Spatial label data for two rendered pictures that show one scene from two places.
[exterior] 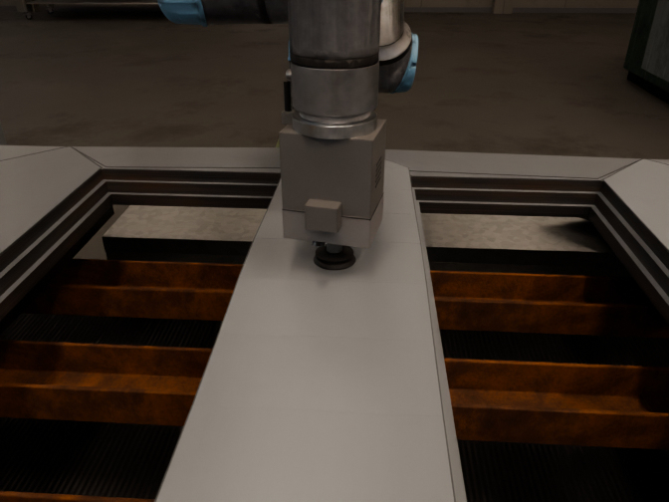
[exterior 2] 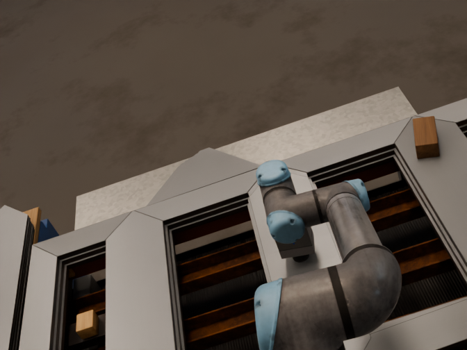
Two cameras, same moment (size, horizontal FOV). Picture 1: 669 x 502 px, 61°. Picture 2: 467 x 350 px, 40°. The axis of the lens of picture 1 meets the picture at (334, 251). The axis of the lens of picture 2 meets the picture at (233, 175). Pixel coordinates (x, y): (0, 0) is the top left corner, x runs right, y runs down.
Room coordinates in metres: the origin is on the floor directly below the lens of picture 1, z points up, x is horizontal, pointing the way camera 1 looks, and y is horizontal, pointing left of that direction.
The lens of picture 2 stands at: (1.59, -0.05, 2.09)
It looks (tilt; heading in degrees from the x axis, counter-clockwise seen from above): 39 degrees down; 181
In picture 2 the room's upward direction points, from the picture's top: 22 degrees counter-clockwise
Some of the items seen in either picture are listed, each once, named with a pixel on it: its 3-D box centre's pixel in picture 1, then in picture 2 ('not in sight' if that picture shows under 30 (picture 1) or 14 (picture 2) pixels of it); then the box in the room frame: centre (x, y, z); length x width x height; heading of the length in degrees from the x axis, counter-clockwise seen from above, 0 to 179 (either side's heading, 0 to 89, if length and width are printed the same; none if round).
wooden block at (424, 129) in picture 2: not in sight; (425, 137); (0.27, 0.45, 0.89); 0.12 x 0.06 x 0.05; 159
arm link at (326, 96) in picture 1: (331, 87); not in sight; (0.50, 0.00, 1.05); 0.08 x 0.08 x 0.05
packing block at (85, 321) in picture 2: not in sight; (87, 324); (0.38, -0.61, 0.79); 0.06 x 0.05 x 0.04; 176
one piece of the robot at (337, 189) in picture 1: (328, 177); (293, 227); (0.49, 0.01, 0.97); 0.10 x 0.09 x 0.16; 165
